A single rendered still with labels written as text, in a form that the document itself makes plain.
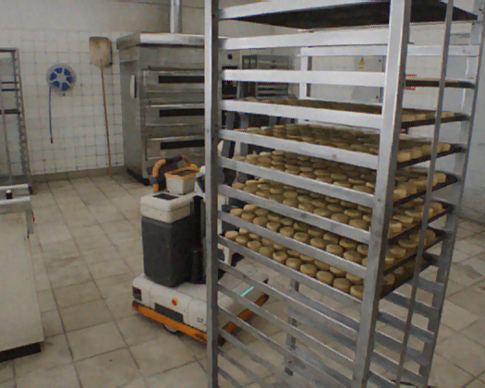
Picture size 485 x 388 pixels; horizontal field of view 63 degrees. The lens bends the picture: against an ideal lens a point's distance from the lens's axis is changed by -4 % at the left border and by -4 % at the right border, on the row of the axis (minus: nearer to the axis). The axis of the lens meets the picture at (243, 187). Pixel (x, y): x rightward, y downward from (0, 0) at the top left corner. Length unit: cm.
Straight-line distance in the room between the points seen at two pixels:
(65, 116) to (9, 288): 428
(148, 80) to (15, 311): 377
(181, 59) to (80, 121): 178
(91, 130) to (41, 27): 157
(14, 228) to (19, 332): 59
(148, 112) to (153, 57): 71
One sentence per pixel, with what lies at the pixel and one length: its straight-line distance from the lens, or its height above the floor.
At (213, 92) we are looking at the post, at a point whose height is 145.
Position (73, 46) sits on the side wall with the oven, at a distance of 643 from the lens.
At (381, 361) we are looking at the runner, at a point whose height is 50.
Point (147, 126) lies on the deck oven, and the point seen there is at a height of 84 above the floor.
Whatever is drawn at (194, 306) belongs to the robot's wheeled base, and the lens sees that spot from 239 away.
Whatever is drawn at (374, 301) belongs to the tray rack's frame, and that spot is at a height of 101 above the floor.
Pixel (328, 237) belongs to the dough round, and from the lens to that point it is 120.
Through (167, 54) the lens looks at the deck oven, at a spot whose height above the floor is 175.
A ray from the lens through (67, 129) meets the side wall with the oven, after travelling 644.
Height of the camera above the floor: 150
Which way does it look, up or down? 15 degrees down
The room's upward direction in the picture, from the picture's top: 1 degrees clockwise
